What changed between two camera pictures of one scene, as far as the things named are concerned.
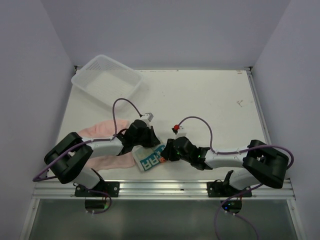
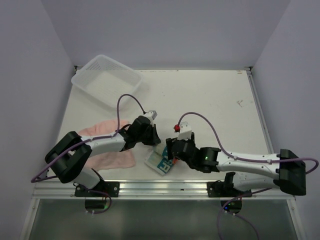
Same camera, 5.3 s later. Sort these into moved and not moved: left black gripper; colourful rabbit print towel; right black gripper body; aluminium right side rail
Moved: colourful rabbit print towel
Not moved: aluminium right side rail; right black gripper body; left black gripper
